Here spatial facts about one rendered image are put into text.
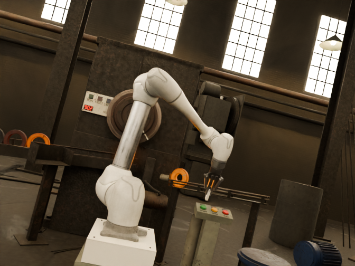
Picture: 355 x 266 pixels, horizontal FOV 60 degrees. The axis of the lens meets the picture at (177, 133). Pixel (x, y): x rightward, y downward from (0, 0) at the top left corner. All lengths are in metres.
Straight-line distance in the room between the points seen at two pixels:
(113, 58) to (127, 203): 1.72
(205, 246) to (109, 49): 1.88
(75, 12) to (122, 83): 3.03
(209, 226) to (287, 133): 7.89
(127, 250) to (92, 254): 0.15
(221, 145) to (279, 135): 7.85
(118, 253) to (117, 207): 0.20
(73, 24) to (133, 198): 4.49
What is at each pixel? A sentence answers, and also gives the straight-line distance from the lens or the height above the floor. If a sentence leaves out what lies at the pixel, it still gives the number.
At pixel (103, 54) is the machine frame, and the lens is 2.94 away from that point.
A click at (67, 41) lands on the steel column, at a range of 5.60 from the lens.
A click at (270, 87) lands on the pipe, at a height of 3.19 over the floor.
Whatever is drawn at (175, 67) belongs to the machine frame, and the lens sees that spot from 2.90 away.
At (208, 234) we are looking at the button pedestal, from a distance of 2.04.
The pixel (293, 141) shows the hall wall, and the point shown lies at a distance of 9.82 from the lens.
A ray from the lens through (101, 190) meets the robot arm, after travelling 1.67.
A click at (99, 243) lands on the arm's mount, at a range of 1.46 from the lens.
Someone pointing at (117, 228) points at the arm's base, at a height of 0.50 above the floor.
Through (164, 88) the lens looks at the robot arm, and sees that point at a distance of 1.55.
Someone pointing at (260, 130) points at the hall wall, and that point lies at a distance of 9.40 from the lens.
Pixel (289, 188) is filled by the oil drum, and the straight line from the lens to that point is 4.62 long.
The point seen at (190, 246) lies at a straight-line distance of 2.19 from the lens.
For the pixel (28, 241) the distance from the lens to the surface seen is 2.62.
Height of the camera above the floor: 0.92
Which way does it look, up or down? 3 degrees up
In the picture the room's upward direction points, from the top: 14 degrees clockwise
